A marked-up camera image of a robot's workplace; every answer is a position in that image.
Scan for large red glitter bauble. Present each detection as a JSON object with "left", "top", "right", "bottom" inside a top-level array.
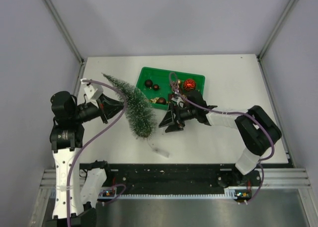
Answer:
[{"left": 182, "top": 78, "right": 196, "bottom": 92}]

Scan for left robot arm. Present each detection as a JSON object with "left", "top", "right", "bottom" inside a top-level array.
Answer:
[{"left": 47, "top": 91, "right": 124, "bottom": 227}]

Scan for small green christmas tree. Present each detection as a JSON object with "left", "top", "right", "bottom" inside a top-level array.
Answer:
[{"left": 103, "top": 74, "right": 157, "bottom": 139}]

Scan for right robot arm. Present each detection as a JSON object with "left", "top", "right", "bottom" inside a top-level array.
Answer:
[{"left": 159, "top": 90, "right": 282, "bottom": 188}]

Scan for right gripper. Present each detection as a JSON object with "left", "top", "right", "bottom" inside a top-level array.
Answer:
[{"left": 160, "top": 102, "right": 198, "bottom": 133}]

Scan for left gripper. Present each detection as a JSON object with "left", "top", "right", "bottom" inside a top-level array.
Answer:
[{"left": 71, "top": 93, "right": 126, "bottom": 123}]

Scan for gold ribbed ornament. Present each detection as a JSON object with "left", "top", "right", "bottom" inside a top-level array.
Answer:
[{"left": 150, "top": 97, "right": 159, "bottom": 103}]

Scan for right aluminium frame post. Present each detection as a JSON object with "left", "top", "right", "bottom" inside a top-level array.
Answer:
[{"left": 257, "top": 0, "right": 299, "bottom": 62}]

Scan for left aluminium frame post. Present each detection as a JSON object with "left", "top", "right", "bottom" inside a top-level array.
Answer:
[{"left": 42, "top": 0, "right": 84, "bottom": 65}]

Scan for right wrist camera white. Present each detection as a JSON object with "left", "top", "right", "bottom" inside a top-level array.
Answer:
[{"left": 171, "top": 96, "right": 184, "bottom": 108}]

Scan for white cable duct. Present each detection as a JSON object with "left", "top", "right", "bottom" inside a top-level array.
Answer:
[{"left": 51, "top": 186, "right": 251, "bottom": 200}]

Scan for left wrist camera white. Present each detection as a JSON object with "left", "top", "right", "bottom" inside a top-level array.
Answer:
[{"left": 80, "top": 78, "right": 103, "bottom": 100}]

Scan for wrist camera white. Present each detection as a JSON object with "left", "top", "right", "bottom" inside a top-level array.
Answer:
[
  {"left": 171, "top": 96, "right": 184, "bottom": 108},
  {"left": 80, "top": 78, "right": 103, "bottom": 100}
]

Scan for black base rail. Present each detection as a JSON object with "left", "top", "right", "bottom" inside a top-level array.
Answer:
[{"left": 79, "top": 162, "right": 261, "bottom": 194}]

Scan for clear battery box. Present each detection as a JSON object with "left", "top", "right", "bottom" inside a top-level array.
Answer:
[{"left": 152, "top": 148, "right": 170, "bottom": 158}]

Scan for aluminium frame post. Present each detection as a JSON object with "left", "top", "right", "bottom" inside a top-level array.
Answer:
[
  {"left": 42, "top": 0, "right": 84, "bottom": 65},
  {"left": 257, "top": 0, "right": 299, "bottom": 62}
]

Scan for green plastic tray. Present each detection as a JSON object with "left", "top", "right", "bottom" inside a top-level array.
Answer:
[{"left": 136, "top": 67, "right": 205, "bottom": 110}]

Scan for brown bauble near front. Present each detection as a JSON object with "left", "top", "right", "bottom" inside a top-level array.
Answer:
[{"left": 157, "top": 97, "right": 166, "bottom": 105}]

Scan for large brown matte bauble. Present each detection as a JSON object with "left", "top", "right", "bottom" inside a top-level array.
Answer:
[{"left": 144, "top": 79, "right": 153, "bottom": 88}]

